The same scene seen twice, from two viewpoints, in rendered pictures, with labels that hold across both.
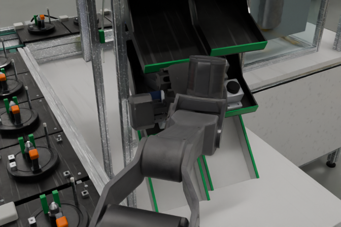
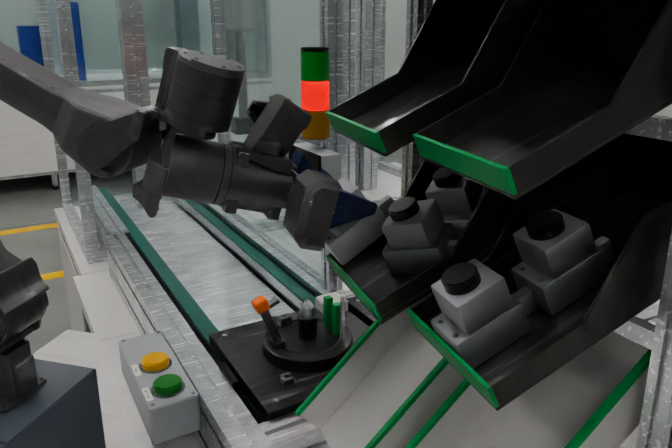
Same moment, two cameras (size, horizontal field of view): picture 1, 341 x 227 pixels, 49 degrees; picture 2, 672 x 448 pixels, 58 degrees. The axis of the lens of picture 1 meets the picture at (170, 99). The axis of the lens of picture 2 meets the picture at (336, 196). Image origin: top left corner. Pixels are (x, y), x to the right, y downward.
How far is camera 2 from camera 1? 0.88 m
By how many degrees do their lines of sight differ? 82
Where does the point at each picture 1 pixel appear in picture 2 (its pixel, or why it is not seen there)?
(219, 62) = (179, 56)
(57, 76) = not seen: outside the picture
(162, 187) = (359, 410)
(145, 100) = not seen: hidden behind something
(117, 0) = (410, 16)
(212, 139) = (66, 127)
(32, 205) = (350, 322)
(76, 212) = (326, 348)
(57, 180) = not seen: hidden behind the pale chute
